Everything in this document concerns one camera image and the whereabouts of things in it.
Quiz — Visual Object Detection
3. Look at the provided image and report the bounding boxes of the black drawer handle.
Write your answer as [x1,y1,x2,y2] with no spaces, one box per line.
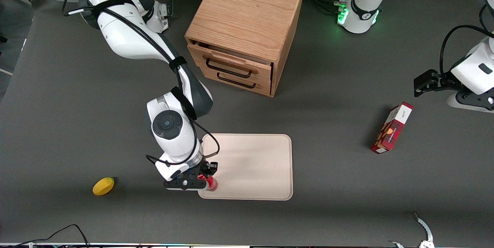
[217,73,257,89]
[205,58,253,79]

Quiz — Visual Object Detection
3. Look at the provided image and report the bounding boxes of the plain wooden drawer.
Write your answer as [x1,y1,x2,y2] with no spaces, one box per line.
[200,67,271,96]

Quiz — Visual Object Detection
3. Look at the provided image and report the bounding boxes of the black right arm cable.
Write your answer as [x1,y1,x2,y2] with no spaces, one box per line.
[62,0,221,165]

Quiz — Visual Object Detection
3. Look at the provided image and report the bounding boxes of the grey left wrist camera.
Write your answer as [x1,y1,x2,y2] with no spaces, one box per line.
[447,92,494,114]

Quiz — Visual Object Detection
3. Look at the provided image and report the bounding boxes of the red coke bottle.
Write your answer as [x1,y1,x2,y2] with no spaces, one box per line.
[198,175,219,192]

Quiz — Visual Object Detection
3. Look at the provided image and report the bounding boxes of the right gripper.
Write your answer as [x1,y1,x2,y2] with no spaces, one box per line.
[155,153,218,182]

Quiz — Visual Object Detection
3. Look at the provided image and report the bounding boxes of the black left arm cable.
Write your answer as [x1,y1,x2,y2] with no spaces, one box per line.
[440,4,494,77]

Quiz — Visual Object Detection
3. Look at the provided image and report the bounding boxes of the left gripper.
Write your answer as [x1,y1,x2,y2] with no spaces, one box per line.
[414,42,494,98]

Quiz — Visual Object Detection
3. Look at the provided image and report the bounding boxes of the black cable on table edge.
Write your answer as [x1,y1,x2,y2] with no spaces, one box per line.
[0,224,91,248]

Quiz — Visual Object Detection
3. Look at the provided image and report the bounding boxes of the yellow lemon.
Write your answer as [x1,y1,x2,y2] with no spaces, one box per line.
[92,177,115,196]

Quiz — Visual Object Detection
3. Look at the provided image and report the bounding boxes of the wooden drawer with notch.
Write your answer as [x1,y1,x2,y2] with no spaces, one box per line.
[187,41,273,86]

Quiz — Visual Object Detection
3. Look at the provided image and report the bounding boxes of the beige rectangular tray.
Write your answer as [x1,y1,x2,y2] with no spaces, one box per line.
[197,133,294,201]

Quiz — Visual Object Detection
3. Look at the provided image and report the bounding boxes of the wooden drawer cabinet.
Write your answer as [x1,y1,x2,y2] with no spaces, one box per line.
[184,0,306,98]

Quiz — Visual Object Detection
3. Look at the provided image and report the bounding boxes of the red cracker box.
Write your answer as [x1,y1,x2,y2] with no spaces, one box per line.
[370,101,414,154]

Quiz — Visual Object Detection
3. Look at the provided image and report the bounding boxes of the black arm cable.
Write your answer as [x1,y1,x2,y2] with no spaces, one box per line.
[440,4,494,77]
[62,0,221,165]

